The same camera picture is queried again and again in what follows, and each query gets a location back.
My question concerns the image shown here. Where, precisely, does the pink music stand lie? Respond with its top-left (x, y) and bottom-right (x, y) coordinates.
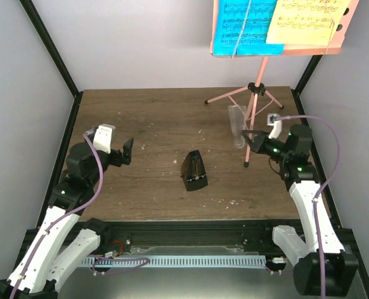
top-left (204, 0), bottom-right (361, 168)

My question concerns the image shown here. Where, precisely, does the light blue slotted cable duct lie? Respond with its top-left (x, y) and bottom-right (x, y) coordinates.
top-left (80, 255), bottom-right (266, 268)

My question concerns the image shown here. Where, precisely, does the black metronome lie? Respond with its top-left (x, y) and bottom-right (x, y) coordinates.
top-left (180, 150), bottom-right (208, 192)

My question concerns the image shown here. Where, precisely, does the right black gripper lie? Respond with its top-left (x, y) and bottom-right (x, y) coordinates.
top-left (241, 131), bottom-right (290, 163)

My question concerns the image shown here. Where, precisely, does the yellow sheet music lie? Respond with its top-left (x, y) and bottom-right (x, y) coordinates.
top-left (266, 0), bottom-right (350, 46)

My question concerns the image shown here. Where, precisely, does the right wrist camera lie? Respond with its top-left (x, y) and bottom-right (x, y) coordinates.
top-left (267, 113), bottom-right (283, 139)

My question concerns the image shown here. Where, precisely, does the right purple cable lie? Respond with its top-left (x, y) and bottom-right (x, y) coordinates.
top-left (277, 115), bottom-right (340, 297)

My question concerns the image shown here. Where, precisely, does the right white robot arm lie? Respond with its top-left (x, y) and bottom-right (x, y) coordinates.
top-left (241, 125), bottom-right (358, 298)

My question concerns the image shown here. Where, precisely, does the blue sheet music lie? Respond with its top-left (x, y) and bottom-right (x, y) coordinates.
top-left (211, 0), bottom-right (284, 57)

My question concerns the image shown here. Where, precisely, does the black aluminium frame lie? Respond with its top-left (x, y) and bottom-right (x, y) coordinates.
top-left (19, 1), bottom-right (369, 298)

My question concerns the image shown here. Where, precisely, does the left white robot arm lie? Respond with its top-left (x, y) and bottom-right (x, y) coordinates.
top-left (0, 136), bottom-right (134, 298)

